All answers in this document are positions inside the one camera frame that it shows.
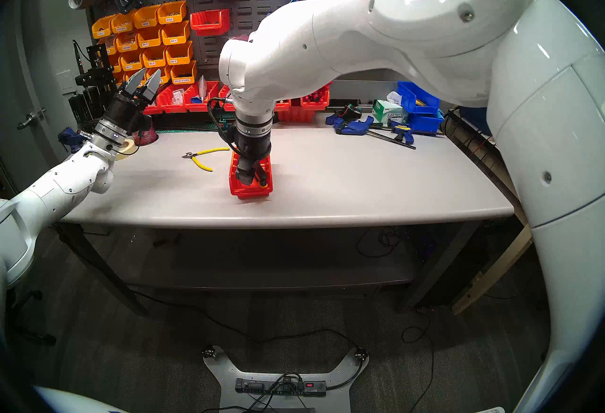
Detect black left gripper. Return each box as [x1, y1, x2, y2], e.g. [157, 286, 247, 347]
[102, 67, 162, 138]

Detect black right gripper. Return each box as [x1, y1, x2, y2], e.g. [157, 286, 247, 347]
[232, 131, 273, 187]

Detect red plastic storage bin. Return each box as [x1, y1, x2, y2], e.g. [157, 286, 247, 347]
[229, 150, 274, 200]

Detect yellow handled pliers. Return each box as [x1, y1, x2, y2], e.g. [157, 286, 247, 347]
[182, 147, 231, 173]

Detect Kimtech tissue box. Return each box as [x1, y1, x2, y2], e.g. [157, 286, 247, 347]
[372, 91, 410, 125]

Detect yellow bin labelled M2.5-5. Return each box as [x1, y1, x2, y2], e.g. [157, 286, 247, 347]
[144, 65, 172, 87]

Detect yellow bin labelled M3-8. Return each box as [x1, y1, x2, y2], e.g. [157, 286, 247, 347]
[142, 47, 167, 69]

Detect yellow bin labelled M4 HEX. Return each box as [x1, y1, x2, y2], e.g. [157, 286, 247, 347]
[170, 61, 198, 85]

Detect yellow bin labelled M4X6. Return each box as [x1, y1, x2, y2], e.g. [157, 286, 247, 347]
[116, 32, 140, 53]

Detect yellow bin labelled M4-6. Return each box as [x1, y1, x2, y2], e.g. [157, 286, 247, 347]
[137, 26, 164, 48]

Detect yellow bin labelled M3-6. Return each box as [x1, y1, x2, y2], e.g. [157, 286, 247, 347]
[165, 41, 194, 66]

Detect black equipment stand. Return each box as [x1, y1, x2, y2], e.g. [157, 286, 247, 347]
[72, 40, 119, 132]

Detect yellow bin labelled M3-4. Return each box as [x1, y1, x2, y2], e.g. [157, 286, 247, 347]
[162, 21, 190, 46]

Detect yellow bin labelled M3X8 BAD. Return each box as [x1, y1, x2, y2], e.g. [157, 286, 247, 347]
[112, 12, 138, 34]

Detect green cutting mat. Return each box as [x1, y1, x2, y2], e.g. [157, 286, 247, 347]
[156, 122, 234, 134]

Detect nested red bin stack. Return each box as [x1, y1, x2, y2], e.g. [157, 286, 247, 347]
[277, 107, 316, 123]

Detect yellow bin labelled M3X6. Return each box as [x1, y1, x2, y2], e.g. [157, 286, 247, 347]
[157, 1, 187, 25]

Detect blue bench vise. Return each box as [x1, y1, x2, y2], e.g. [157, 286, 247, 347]
[59, 128, 85, 154]

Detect workbench lower shelf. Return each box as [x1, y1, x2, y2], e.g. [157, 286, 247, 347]
[118, 228, 421, 294]

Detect blue spring clamp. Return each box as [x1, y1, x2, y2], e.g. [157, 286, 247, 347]
[325, 115, 375, 136]

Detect blue bar clamp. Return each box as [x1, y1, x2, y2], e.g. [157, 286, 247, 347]
[366, 120, 417, 150]

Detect blue plastic bin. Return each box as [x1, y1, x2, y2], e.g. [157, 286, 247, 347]
[406, 111, 445, 135]
[397, 81, 441, 115]

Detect black power strip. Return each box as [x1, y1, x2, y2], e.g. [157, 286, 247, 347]
[235, 377, 328, 397]

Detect wooden leg side table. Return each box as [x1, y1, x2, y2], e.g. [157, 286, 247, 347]
[444, 107, 535, 316]

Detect red wire spool blue label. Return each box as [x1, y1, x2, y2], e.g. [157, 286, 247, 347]
[131, 126, 159, 146]

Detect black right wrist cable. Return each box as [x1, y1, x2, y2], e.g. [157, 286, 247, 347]
[207, 97, 242, 153]

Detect white wall switch plate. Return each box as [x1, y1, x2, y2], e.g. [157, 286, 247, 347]
[56, 70, 77, 95]

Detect red plastic wall bin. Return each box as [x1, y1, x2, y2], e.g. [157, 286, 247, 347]
[190, 9, 231, 37]

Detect metal door handle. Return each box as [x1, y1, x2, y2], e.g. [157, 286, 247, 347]
[17, 107, 48, 131]

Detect black pegboard tool wall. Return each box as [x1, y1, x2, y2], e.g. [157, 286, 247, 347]
[83, 0, 379, 82]

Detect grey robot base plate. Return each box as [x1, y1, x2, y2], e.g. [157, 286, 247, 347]
[202, 345, 369, 413]

